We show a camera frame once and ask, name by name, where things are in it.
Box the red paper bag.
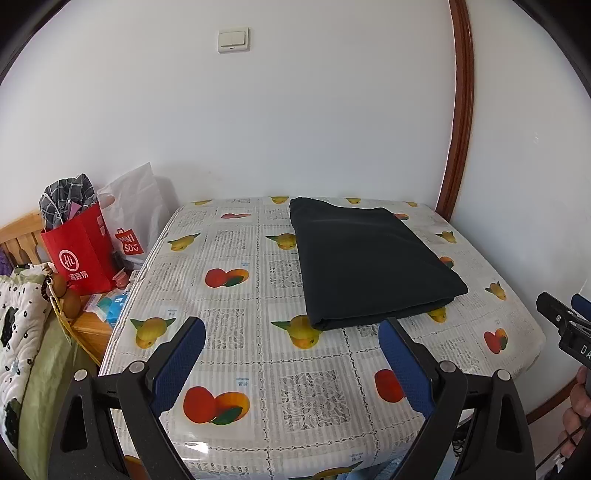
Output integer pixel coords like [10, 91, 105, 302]
[41, 203, 118, 296]

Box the green bed sheet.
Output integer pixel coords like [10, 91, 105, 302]
[21, 314, 100, 480]

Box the grey plaid cloth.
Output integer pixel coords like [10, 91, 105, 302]
[39, 174, 99, 230]

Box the black cable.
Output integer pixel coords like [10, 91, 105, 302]
[538, 429, 587, 472]

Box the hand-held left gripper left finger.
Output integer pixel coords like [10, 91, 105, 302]
[48, 316, 206, 480]

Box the black sweatshirt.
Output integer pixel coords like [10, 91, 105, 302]
[289, 197, 469, 330]

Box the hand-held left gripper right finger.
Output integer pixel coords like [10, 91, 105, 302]
[379, 318, 539, 480]

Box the white black-dotted quilt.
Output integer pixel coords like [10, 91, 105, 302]
[0, 263, 58, 450]

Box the blue box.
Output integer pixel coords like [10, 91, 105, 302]
[105, 295, 127, 324]

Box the fruit print tablecloth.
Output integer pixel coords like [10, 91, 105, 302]
[99, 196, 546, 480]

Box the white plastic shopping bag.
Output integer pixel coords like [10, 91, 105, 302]
[97, 162, 160, 271]

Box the brown bottle gourd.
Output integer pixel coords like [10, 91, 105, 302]
[52, 272, 83, 319]

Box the wooden bed headboard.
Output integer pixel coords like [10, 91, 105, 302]
[0, 212, 51, 268]

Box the yellow cord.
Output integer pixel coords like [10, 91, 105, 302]
[55, 300, 100, 365]

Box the brown wooden door frame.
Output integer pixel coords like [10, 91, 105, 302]
[436, 0, 475, 222]

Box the white light switch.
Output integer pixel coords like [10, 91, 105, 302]
[217, 28, 250, 54]

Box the person's right hand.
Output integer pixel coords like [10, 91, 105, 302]
[562, 367, 591, 446]

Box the brown wooden baseboard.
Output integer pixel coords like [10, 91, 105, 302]
[526, 394, 578, 425]

